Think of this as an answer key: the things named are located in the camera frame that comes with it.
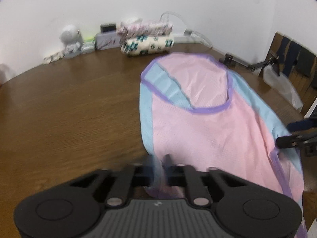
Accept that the white power strip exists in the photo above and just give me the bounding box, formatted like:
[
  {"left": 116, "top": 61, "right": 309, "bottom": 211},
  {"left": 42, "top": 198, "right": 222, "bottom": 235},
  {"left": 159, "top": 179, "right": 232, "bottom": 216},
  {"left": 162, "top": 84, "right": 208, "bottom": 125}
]
[{"left": 173, "top": 33, "right": 200, "bottom": 44}]

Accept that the grey tin box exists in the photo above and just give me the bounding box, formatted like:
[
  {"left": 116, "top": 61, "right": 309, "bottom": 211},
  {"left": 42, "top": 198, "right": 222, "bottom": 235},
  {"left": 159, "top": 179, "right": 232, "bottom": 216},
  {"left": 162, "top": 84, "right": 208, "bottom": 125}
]
[{"left": 95, "top": 31, "right": 120, "bottom": 51}]

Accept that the white small clips row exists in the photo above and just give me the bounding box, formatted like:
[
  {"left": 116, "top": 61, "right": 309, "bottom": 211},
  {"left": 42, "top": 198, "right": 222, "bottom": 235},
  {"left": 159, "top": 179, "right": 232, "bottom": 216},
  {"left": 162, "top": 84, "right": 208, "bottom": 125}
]
[{"left": 43, "top": 52, "right": 64, "bottom": 64}]

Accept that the pink and blue mesh garment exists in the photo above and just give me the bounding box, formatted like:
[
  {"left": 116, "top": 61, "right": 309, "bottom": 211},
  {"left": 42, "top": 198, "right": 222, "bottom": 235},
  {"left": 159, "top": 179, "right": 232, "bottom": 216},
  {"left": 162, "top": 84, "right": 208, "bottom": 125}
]
[{"left": 139, "top": 54, "right": 307, "bottom": 237}]

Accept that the pink floral folded cloth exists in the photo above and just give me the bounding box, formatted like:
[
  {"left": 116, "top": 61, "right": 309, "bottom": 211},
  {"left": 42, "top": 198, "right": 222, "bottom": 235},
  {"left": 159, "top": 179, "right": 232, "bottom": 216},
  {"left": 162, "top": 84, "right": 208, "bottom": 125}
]
[{"left": 116, "top": 18, "right": 173, "bottom": 39}]

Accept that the white astronaut figurine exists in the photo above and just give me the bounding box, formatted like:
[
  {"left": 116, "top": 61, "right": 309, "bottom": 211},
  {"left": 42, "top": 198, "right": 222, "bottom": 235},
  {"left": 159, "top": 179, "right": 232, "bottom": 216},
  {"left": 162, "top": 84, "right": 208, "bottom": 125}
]
[{"left": 60, "top": 25, "right": 83, "bottom": 59}]

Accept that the white cable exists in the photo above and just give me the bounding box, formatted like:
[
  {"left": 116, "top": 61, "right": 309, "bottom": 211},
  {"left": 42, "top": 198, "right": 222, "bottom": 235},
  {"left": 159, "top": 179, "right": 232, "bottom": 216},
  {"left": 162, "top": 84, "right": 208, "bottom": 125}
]
[{"left": 159, "top": 11, "right": 215, "bottom": 49}]

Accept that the green small box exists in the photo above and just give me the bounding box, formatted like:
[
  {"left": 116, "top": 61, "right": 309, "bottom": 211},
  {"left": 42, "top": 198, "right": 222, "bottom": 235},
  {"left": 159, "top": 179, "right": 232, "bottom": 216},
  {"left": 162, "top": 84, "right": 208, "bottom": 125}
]
[{"left": 81, "top": 36, "right": 96, "bottom": 54}]

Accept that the wooden chair with clothes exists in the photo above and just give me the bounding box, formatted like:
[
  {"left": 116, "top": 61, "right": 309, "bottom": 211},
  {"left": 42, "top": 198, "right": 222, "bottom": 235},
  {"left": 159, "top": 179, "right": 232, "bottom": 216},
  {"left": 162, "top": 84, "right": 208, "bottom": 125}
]
[{"left": 256, "top": 32, "right": 316, "bottom": 115}]

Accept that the small black box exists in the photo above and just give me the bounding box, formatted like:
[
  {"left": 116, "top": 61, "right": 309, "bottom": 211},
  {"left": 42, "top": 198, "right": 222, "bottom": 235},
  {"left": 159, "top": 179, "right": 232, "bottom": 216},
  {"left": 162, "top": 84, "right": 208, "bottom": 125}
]
[{"left": 100, "top": 23, "right": 116, "bottom": 33}]

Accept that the cream floral folded cloth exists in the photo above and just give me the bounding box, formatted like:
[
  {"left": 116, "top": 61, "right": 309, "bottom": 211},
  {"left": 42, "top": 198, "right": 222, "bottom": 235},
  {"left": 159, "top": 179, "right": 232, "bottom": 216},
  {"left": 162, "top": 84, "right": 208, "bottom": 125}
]
[{"left": 121, "top": 35, "right": 175, "bottom": 57}]

